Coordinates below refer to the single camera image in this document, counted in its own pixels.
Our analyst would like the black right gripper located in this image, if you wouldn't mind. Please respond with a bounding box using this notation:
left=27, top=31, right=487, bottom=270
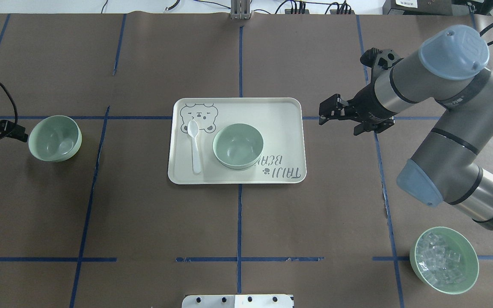
left=318, top=83, right=397, bottom=135

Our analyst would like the aluminium frame post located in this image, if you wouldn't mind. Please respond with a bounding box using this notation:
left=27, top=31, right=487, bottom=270
left=230, top=0, right=252, bottom=20

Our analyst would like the green bowl on tray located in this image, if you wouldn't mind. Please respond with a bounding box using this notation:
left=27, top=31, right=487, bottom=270
left=218, top=158, right=259, bottom=171

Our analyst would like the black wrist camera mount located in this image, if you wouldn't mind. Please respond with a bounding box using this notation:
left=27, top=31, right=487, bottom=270
left=360, top=47, right=403, bottom=80

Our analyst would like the green bowl near left arm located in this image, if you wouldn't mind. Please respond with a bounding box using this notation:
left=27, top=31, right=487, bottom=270
left=27, top=115, right=83, bottom=163

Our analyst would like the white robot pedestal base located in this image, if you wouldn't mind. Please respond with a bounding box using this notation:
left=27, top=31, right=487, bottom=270
left=181, top=294, right=295, bottom=308

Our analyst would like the pale green bear tray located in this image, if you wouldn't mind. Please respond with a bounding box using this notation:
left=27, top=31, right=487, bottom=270
left=168, top=98, right=307, bottom=184

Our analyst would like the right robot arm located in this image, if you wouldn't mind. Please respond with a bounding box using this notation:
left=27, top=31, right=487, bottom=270
left=318, top=25, right=493, bottom=231

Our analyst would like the green bowl with ice cubes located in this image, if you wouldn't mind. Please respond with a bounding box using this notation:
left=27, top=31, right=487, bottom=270
left=409, top=226, right=479, bottom=296

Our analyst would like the white plastic spoon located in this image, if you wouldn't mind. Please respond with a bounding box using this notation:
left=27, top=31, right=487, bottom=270
left=187, top=119, right=202, bottom=174

